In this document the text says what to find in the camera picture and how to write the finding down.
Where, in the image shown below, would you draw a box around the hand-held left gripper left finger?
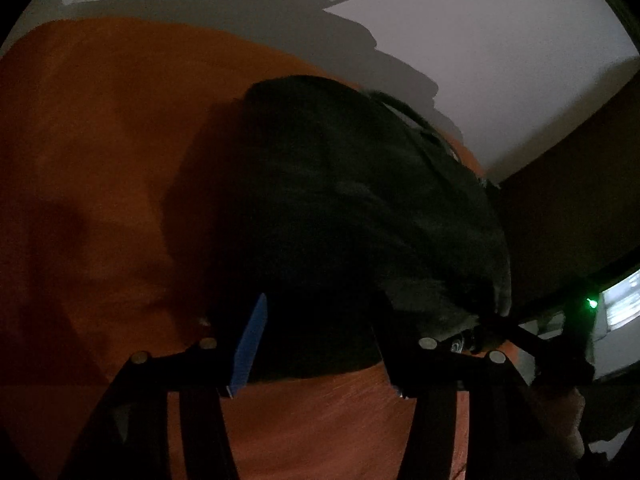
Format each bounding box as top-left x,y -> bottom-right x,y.
57,292 -> 269,480

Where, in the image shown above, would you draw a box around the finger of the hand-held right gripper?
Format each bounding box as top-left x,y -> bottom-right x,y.
477,316 -> 543,361

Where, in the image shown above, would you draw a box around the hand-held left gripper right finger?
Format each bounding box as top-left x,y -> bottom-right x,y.
380,335 -> 576,480

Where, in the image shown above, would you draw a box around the black printed garment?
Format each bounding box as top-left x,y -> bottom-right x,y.
207,75 -> 513,386

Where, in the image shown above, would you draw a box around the person's right hand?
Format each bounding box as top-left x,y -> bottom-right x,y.
530,385 -> 587,461

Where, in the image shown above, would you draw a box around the bright window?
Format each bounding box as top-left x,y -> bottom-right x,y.
597,269 -> 640,333

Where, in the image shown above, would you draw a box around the brown headboard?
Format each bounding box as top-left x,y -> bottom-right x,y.
492,57 -> 640,311

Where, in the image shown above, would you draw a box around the orange blanket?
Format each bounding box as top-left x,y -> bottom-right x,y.
0,17 -> 501,480

